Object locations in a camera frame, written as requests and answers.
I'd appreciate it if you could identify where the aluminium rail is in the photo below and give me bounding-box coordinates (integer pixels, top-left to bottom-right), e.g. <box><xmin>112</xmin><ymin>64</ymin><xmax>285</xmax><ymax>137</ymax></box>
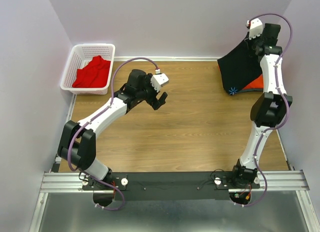
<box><xmin>40</xmin><ymin>170</ymin><xmax>310</xmax><ymax>193</ymax></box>
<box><xmin>51</xmin><ymin>94</ymin><xmax>77</xmax><ymax>173</ymax></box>

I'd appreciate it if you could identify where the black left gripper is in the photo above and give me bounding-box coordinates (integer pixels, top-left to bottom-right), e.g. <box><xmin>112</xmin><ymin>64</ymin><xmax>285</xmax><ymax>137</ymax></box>
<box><xmin>136</xmin><ymin>74</ymin><xmax>168</xmax><ymax>111</ymax></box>

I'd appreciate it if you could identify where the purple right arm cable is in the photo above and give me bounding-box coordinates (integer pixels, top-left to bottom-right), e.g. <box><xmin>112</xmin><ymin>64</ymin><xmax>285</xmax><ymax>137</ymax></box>
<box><xmin>233</xmin><ymin>13</ymin><xmax>293</xmax><ymax>208</ymax></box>

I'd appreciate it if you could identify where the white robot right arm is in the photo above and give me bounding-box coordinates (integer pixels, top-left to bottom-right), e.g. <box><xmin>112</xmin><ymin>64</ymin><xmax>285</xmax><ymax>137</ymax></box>
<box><xmin>230</xmin><ymin>18</ymin><xmax>293</xmax><ymax>188</ymax></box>

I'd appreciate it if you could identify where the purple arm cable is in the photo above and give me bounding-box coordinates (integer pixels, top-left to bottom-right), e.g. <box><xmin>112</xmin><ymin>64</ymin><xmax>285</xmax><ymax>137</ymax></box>
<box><xmin>66</xmin><ymin>57</ymin><xmax>161</xmax><ymax>211</ymax></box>
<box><xmin>233</xmin><ymin>13</ymin><xmax>293</xmax><ymax>208</ymax></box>

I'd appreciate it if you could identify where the white plastic laundry basket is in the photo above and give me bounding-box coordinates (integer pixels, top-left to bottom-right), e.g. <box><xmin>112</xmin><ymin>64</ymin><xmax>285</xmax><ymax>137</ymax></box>
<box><xmin>60</xmin><ymin>43</ymin><xmax>116</xmax><ymax>95</ymax></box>

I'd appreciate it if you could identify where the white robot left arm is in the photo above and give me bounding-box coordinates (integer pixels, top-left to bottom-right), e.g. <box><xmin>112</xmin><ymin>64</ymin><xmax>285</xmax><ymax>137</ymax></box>
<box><xmin>57</xmin><ymin>69</ymin><xmax>169</xmax><ymax>190</ymax></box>

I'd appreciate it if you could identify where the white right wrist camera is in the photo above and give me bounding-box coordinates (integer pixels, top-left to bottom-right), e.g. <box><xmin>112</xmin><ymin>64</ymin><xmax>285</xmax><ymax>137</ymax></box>
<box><xmin>246</xmin><ymin>17</ymin><xmax>264</xmax><ymax>40</ymax></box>

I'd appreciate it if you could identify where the black t shirt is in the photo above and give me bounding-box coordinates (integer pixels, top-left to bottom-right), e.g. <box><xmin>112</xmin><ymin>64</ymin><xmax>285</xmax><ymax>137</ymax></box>
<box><xmin>217</xmin><ymin>38</ymin><xmax>262</xmax><ymax>96</ymax></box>

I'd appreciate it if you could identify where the folded orange shirt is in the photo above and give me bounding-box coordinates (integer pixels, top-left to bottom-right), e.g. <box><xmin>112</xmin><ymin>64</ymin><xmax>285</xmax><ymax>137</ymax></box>
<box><xmin>243</xmin><ymin>74</ymin><xmax>264</xmax><ymax>89</ymax></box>

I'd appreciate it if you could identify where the aluminium left side rail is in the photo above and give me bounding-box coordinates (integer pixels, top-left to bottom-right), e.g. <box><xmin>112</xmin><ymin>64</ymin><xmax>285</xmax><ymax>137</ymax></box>
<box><xmin>51</xmin><ymin>94</ymin><xmax>77</xmax><ymax>173</ymax></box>

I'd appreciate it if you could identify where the aluminium front rail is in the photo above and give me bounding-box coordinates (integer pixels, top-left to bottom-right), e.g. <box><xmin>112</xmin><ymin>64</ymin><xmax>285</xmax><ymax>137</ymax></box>
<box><xmin>40</xmin><ymin>170</ymin><xmax>310</xmax><ymax>193</ymax></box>

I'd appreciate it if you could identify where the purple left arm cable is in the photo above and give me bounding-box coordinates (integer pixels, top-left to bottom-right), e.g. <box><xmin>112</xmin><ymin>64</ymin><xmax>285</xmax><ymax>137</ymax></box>
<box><xmin>66</xmin><ymin>57</ymin><xmax>161</xmax><ymax>211</ymax></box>

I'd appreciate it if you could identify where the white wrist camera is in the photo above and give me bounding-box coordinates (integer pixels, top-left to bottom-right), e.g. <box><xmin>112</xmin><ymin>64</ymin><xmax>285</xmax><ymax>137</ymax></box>
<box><xmin>150</xmin><ymin>69</ymin><xmax>169</xmax><ymax>93</ymax></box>
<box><xmin>246</xmin><ymin>17</ymin><xmax>264</xmax><ymax>40</ymax></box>

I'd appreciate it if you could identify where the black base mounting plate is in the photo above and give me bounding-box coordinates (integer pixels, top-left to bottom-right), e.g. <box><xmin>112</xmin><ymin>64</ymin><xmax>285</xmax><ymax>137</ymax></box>
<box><xmin>82</xmin><ymin>169</ymin><xmax>260</xmax><ymax>203</ymax></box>

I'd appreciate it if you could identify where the red crumpled shirt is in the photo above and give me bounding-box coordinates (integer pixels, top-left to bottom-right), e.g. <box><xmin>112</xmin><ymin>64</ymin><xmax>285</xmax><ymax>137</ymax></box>
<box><xmin>72</xmin><ymin>55</ymin><xmax>111</xmax><ymax>88</ymax></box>

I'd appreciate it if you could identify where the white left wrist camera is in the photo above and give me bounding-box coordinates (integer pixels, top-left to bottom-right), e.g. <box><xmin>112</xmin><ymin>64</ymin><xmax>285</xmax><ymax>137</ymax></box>
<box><xmin>150</xmin><ymin>69</ymin><xmax>169</xmax><ymax>93</ymax></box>

